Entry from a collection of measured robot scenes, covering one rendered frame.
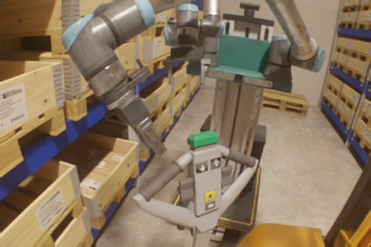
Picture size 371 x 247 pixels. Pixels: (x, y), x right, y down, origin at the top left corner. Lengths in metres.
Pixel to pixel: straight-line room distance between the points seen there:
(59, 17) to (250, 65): 1.16
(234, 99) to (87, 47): 1.37
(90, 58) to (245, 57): 1.21
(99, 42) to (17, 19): 1.04
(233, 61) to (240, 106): 0.35
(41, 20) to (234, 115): 1.41
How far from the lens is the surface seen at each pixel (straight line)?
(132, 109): 0.50
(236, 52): 1.58
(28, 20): 1.44
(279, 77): 1.42
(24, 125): 1.05
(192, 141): 0.64
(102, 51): 0.51
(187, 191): 0.67
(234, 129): 1.82
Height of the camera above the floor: 1.73
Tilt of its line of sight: 25 degrees down
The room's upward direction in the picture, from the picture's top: 5 degrees clockwise
